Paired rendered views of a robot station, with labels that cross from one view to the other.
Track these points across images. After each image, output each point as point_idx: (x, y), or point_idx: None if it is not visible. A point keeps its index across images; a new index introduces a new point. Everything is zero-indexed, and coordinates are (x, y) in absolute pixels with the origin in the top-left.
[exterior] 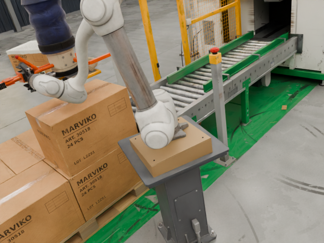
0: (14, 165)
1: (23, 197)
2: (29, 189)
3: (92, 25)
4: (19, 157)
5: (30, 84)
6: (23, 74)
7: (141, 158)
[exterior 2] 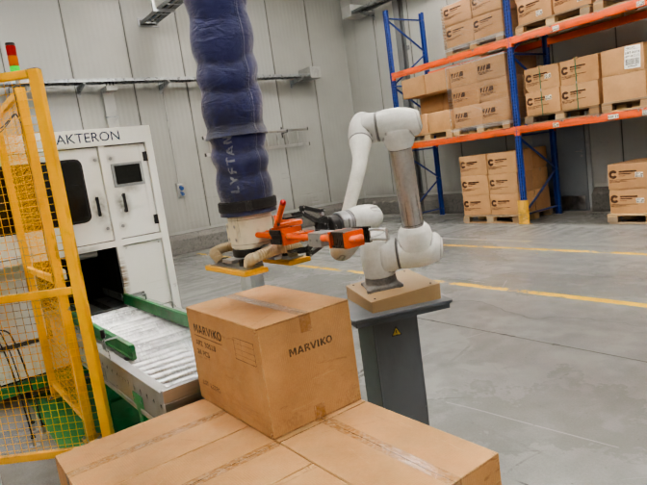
0: (271, 477)
1: (397, 432)
2: (374, 432)
3: (412, 135)
4: (241, 478)
5: (346, 223)
6: (301, 227)
7: (409, 299)
